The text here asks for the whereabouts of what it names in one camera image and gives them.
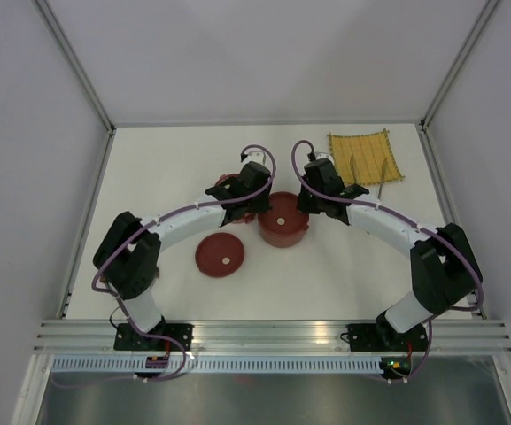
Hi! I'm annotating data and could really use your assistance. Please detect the white slotted cable duct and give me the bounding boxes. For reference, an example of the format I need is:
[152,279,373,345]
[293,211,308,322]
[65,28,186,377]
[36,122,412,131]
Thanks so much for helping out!
[51,355,382,375]

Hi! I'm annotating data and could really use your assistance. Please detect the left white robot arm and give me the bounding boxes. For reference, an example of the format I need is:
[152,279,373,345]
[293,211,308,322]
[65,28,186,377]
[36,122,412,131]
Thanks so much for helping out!
[92,160,275,351]

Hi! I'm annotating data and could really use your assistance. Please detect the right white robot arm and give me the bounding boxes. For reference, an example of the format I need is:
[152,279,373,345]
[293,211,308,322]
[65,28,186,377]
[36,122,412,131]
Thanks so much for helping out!
[298,154,483,350]

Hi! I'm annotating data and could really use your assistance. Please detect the yellow bamboo mat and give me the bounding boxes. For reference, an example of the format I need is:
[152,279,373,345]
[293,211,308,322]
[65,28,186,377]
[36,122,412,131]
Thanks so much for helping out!
[328,129,405,186]

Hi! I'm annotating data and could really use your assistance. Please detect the right aluminium frame post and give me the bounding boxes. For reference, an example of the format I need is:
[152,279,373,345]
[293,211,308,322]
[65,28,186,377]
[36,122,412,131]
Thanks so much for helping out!
[418,0,502,129]

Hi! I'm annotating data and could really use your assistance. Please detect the red steel bowl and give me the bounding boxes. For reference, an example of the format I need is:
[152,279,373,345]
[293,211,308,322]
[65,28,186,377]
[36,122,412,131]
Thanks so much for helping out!
[257,207,309,248]
[216,174,256,224]

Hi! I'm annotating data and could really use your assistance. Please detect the red lid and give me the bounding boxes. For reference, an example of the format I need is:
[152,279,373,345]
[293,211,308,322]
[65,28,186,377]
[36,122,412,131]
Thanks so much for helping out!
[258,191,309,236]
[195,232,245,278]

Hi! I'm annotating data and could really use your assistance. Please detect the purple cable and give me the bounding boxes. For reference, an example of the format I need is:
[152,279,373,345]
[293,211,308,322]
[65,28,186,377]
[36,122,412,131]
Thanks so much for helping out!
[91,144,277,382]
[290,140,485,386]

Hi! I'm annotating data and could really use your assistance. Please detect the left aluminium frame post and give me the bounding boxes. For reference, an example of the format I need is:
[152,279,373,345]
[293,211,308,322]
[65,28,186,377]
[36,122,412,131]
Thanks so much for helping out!
[31,0,115,129]

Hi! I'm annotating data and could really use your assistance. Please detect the aluminium frame post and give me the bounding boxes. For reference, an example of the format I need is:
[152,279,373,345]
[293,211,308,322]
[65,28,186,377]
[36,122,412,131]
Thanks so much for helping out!
[31,0,115,129]
[418,0,502,129]

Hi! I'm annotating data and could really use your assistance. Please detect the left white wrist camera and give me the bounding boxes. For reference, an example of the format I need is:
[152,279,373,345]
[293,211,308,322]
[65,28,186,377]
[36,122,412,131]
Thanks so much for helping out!
[240,150,267,166]

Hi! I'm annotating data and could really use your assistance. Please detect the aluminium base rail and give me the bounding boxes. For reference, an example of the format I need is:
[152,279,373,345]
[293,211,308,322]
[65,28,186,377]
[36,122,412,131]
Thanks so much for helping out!
[33,319,511,356]

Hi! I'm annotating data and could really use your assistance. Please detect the metal tongs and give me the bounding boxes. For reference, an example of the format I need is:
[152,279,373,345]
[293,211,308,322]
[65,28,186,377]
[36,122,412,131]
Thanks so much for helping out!
[349,154,390,199]

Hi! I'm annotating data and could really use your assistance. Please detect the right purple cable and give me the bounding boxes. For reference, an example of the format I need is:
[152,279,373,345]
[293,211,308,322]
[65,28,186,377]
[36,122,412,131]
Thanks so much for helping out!
[290,140,485,386]

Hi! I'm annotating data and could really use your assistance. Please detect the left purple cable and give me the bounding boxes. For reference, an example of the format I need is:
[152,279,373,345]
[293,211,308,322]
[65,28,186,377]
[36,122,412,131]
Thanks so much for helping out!
[91,144,277,382]

